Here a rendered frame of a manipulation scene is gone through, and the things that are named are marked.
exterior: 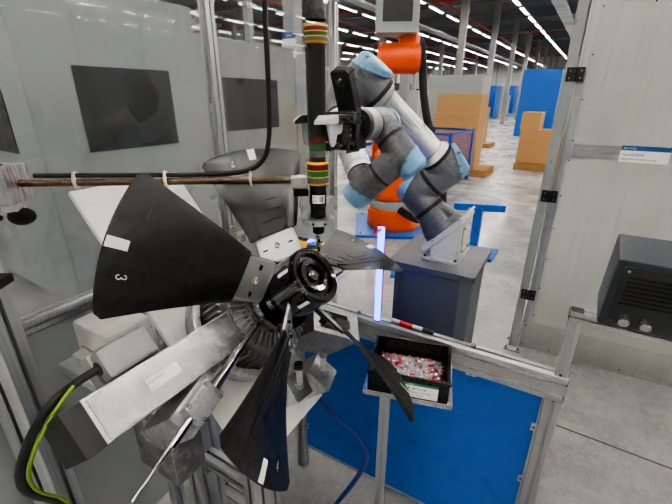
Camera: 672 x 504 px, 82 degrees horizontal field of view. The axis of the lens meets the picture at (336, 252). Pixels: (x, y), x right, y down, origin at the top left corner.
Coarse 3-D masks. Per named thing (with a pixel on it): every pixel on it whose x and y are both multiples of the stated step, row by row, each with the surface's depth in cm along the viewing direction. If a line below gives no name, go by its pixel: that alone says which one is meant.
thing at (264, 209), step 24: (216, 168) 87; (240, 168) 87; (264, 168) 88; (288, 168) 89; (240, 192) 85; (264, 192) 85; (288, 192) 86; (240, 216) 83; (264, 216) 83; (288, 216) 83
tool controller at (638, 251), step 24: (624, 240) 86; (648, 240) 85; (624, 264) 82; (648, 264) 80; (600, 288) 97; (624, 288) 84; (648, 288) 82; (600, 312) 91; (624, 312) 87; (648, 312) 85
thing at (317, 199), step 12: (312, 0) 66; (312, 12) 66; (324, 12) 67; (312, 192) 78; (324, 192) 79; (312, 204) 79; (324, 204) 80; (312, 216) 81; (324, 216) 81; (324, 228) 83
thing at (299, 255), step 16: (288, 256) 75; (304, 256) 77; (320, 256) 79; (288, 272) 71; (304, 272) 74; (320, 272) 77; (272, 288) 74; (288, 288) 72; (304, 288) 71; (320, 288) 75; (336, 288) 77; (256, 304) 76; (272, 304) 78; (320, 304) 73; (272, 320) 77; (304, 320) 83
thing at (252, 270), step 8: (248, 264) 71; (256, 264) 72; (264, 264) 73; (272, 264) 74; (248, 272) 71; (256, 272) 72; (264, 272) 73; (272, 272) 74; (248, 280) 72; (264, 280) 74; (240, 288) 72; (248, 288) 73; (256, 288) 74; (264, 288) 75; (240, 296) 72; (256, 296) 74
